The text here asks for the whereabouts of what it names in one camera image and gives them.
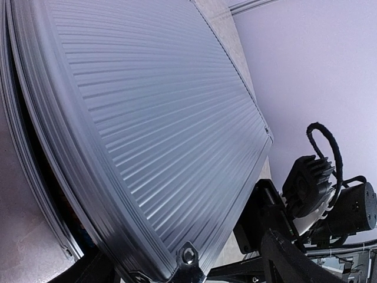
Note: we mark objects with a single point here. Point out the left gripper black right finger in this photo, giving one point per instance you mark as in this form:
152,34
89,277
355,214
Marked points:
283,262

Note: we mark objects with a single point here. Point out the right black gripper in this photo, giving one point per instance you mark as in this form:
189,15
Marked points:
264,210

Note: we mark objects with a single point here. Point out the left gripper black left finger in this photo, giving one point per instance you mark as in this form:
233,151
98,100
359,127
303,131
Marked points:
94,266

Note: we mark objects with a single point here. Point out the aluminium poker chip case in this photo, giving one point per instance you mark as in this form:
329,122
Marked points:
141,115

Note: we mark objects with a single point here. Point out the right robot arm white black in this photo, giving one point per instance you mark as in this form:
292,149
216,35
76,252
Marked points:
351,210

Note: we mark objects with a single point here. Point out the right aluminium corner post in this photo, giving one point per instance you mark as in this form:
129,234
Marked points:
245,6

